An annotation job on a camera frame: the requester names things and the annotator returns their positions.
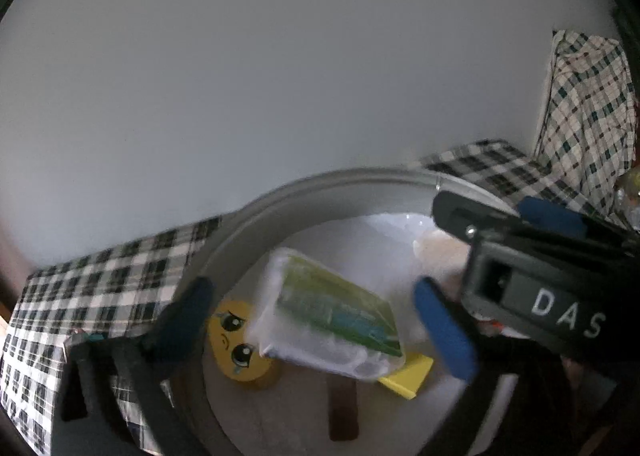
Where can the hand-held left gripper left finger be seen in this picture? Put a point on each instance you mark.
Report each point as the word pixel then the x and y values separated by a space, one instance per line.
pixel 185 321

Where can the yellow box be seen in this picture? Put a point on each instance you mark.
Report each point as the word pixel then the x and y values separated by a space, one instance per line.
pixel 410 376

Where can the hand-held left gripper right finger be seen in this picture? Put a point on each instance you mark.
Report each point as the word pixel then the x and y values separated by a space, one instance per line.
pixel 445 331

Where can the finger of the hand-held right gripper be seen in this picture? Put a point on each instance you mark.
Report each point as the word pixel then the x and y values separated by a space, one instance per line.
pixel 475 216
pixel 550 216

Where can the black white plaid bed sheet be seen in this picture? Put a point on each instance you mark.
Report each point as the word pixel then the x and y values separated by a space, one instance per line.
pixel 100 281

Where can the yellow face toy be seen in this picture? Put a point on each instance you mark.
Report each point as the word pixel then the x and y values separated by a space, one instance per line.
pixel 235 336

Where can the clear plastic box green card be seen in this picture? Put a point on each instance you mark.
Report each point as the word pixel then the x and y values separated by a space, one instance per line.
pixel 325 301

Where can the pale translucent object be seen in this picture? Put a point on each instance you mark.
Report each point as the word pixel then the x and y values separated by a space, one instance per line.
pixel 629 198

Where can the white green plaid cloth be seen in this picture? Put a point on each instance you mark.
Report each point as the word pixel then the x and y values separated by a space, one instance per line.
pixel 590 111

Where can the brown wooden block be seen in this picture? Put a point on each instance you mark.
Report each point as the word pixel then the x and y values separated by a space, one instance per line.
pixel 344 411

